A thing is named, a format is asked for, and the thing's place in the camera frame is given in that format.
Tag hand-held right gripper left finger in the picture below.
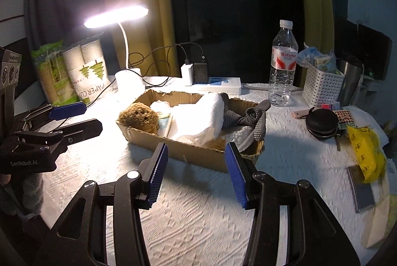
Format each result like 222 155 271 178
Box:
34 142 169 266

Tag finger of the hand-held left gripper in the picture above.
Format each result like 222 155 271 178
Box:
17 119 103 152
19 101 87 130

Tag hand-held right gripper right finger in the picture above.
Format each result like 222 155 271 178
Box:
224 142 362 266

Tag cardboard box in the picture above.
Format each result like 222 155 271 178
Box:
116 89 266 173

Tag grey gloves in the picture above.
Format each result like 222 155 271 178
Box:
222 92 271 140

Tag brown sponge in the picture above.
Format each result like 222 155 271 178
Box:
119 102 160 133

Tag white towel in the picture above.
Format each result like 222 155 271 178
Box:
170 92 226 143

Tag green paper cup pack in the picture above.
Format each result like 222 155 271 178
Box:
30 40 79 107

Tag white paper cup pack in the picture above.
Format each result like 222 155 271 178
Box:
62 38 110 105

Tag white embossed tablecloth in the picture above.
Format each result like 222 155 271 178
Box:
14 75 391 266

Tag white desk lamp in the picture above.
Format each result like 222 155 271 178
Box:
83 4 149 99

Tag pink flat case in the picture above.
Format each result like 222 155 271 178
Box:
292 108 315 120

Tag white power strip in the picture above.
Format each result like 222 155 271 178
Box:
192 77 242 96

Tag black round case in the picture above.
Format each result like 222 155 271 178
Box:
305 108 338 140

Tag white charger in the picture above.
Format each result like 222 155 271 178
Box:
181 60 194 86

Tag clear water bottle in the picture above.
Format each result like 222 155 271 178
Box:
268 19 298 107

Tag black charger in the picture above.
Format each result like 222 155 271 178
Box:
193 53 208 83

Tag checkered card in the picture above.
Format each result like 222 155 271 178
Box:
333 110 357 130

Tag white plastic basket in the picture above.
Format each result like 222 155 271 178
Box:
302 61 345 108

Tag dark smartphone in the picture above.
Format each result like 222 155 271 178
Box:
347 165 376 213

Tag yellow packet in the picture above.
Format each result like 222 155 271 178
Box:
347 125 388 184

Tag blue plastic bag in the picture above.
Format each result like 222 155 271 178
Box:
297 42 320 66

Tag small green carton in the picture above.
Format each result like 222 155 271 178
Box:
314 53 337 72

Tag metal tumbler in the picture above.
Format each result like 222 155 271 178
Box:
336 58 364 107

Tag beige paper sheet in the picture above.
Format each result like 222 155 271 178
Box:
363 190 391 249

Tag dark window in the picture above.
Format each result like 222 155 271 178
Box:
169 0 306 80

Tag white power cord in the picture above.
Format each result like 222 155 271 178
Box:
240 83 271 91

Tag black charging cable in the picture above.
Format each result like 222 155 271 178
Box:
128 43 190 87
177 42 205 59

